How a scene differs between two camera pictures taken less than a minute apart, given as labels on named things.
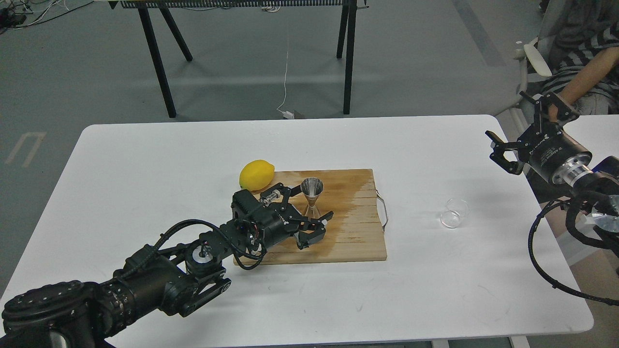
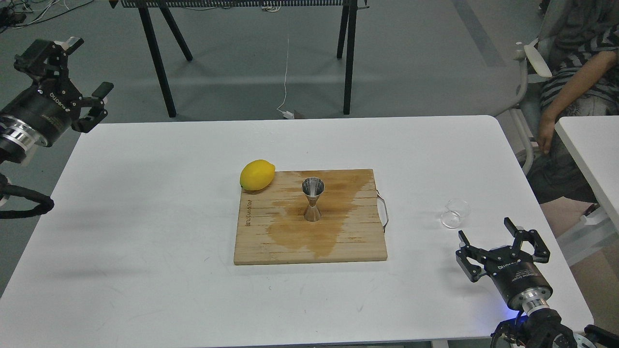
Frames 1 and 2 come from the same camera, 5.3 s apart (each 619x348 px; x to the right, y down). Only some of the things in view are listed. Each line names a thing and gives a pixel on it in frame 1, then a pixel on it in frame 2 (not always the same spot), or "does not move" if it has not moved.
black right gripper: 550,153 to 512,271
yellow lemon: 257,175 does not move
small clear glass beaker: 456,208 does not move
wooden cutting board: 355,232 does not move
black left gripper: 271,222 to 53,103
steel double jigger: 312,187 does not move
